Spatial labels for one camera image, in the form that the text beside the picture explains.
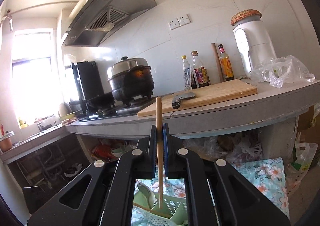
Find dark soy sauce bottle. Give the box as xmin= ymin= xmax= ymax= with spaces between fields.
xmin=191 ymin=51 xmax=210 ymax=88

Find wooden chopstick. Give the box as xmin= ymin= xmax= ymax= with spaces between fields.
xmin=133 ymin=202 xmax=172 ymax=218
xmin=156 ymin=97 xmax=164 ymax=209

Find white shopping bag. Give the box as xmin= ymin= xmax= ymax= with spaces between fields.
xmin=285 ymin=132 xmax=318 ymax=196

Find stacked white bowls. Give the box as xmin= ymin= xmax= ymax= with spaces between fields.
xmin=111 ymin=141 xmax=137 ymax=158

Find wooden cutting board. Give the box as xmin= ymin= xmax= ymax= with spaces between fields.
xmin=137 ymin=79 xmax=258 ymax=118

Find cardboard box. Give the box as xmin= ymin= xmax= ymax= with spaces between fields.
xmin=297 ymin=105 xmax=319 ymax=145

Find green star utensil holder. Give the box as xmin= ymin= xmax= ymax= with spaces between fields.
xmin=132 ymin=191 xmax=188 ymax=225

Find wooden rolling pin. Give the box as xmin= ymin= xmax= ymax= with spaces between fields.
xmin=211 ymin=43 xmax=225 ymax=82

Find orange sauce bottle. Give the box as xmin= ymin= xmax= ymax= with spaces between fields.
xmin=218 ymin=44 xmax=234 ymax=81

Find clear vinegar bottle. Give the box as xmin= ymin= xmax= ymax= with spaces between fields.
xmin=181 ymin=55 xmax=192 ymax=91

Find black cooking pot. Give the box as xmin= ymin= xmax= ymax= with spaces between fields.
xmin=107 ymin=56 xmax=154 ymax=105

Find wall power sockets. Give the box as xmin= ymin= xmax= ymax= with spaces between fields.
xmin=168 ymin=14 xmax=191 ymax=30

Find black appliance box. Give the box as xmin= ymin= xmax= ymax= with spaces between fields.
xmin=71 ymin=61 xmax=104 ymax=115

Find black trash bin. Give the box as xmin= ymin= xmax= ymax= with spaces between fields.
xmin=63 ymin=163 xmax=83 ymax=178

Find clear plastic bag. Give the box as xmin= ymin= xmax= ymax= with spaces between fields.
xmin=251 ymin=55 xmax=316 ymax=89

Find steel range hood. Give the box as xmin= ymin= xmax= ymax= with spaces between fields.
xmin=63 ymin=0 xmax=157 ymax=47

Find floral blue quilt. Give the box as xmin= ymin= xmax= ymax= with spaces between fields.
xmin=131 ymin=158 xmax=289 ymax=225

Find white electric kettle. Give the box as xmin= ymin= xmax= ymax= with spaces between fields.
xmin=231 ymin=9 xmax=277 ymax=77

